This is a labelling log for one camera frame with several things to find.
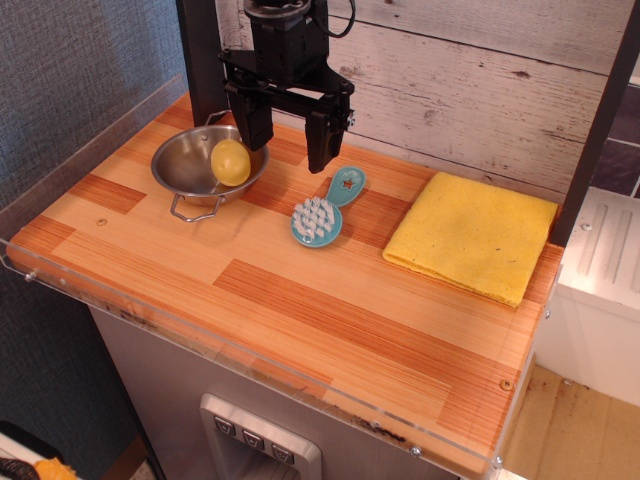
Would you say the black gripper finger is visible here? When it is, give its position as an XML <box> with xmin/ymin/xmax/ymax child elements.
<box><xmin>228</xmin><ymin>93</ymin><xmax>273</xmax><ymax>151</ymax></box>
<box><xmin>305</xmin><ymin>112</ymin><xmax>344</xmax><ymax>174</ymax></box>

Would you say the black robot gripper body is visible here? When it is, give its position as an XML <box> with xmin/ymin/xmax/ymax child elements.
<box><xmin>220</xmin><ymin>1</ymin><xmax>356</xmax><ymax>130</ymax></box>

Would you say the yellow towel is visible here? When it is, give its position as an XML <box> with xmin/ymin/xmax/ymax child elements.
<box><xmin>383</xmin><ymin>172</ymin><xmax>558</xmax><ymax>307</ymax></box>

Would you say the yellow potato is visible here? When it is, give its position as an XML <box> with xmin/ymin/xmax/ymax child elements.
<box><xmin>211</xmin><ymin>139</ymin><xmax>251</xmax><ymax>187</ymax></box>

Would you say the teal scrub brush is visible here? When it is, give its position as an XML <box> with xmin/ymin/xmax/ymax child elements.
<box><xmin>291</xmin><ymin>166</ymin><xmax>366</xmax><ymax>248</ymax></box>

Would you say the clear acrylic table guard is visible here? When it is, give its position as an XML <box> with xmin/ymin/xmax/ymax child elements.
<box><xmin>7</xmin><ymin>97</ymin><xmax>562</xmax><ymax>479</ymax></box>

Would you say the grey dispenser button panel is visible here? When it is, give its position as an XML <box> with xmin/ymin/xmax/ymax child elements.
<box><xmin>199</xmin><ymin>393</ymin><xmax>323</xmax><ymax>479</ymax></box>

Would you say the white ridged appliance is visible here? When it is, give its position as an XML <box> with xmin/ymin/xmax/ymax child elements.
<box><xmin>534</xmin><ymin>188</ymin><xmax>639</xmax><ymax>405</ymax></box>

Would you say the yellow object bottom left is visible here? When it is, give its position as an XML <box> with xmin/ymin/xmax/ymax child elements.
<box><xmin>33</xmin><ymin>458</ymin><xmax>78</xmax><ymax>480</ymax></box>

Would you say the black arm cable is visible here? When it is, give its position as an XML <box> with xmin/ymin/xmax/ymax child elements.
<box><xmin>312</xmin><ymin>0</ymin><xmax>357</xmax><ymax>39</ymax></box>

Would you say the steel bowl with handles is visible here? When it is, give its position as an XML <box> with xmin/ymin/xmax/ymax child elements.
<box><xmin>151</xmin><ymin>110</ymin><xmax>269</xmax><ymax>223</ymax></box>

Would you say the left dark vertical post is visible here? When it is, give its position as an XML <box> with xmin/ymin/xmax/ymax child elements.
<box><xmin>176</xmin><ymin>0</ymin><xmax>228</xmax><ymax>126</ymax></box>

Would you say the dark vertical post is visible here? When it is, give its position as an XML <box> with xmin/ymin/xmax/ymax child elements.
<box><xmin>549</xmin><ymin>0</ymin><xmax>639</xmax><ymax>247</ymax></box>
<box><xmin>176</xmin><ymin>0</ymin><xmax>228</xmax><ymax>126</ymax></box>

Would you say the right dark vertical post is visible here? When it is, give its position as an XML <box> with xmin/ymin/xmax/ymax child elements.
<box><xmin>549</xmin><ymin>0</ymin><xmax>639</xmax><ymax>247</ymax></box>

